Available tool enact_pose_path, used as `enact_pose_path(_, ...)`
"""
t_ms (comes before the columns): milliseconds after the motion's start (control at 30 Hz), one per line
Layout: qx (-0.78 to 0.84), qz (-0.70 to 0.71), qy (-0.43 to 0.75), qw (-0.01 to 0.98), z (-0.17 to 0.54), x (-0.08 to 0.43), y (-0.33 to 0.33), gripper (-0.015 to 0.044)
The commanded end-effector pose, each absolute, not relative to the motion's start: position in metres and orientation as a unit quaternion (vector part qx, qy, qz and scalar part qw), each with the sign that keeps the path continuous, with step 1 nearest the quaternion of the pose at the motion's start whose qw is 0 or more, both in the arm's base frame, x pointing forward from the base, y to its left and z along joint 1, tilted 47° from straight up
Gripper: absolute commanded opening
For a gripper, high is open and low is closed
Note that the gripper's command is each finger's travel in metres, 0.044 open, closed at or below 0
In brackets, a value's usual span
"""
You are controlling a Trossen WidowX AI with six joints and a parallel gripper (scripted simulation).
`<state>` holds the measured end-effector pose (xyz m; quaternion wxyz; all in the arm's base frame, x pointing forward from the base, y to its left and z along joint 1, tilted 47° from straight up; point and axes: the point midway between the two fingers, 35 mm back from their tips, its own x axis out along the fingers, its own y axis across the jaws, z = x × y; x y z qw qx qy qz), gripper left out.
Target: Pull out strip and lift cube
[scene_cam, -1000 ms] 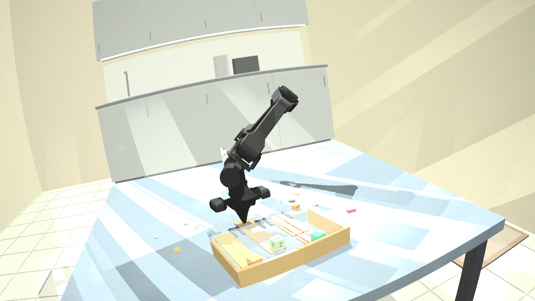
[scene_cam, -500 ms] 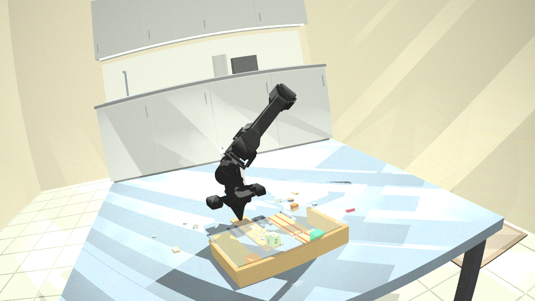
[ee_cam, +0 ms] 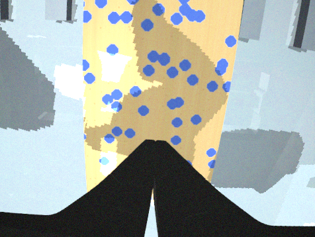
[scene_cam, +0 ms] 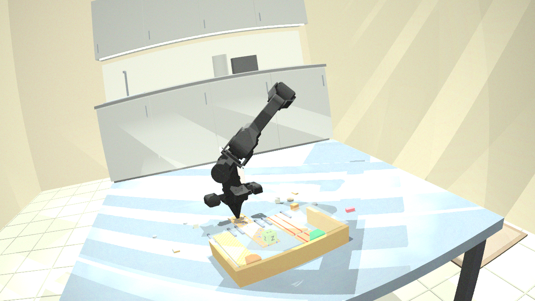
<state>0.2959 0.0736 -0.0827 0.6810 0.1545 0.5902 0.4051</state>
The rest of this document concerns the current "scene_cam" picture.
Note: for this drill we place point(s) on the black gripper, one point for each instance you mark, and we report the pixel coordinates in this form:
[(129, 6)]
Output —
[(213, 199)]

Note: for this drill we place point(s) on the tan wooden open box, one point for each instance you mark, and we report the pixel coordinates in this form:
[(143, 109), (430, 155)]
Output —
[(273, 245)]

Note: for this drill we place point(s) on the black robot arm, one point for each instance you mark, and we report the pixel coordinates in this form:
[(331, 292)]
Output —
[(243, 143)]

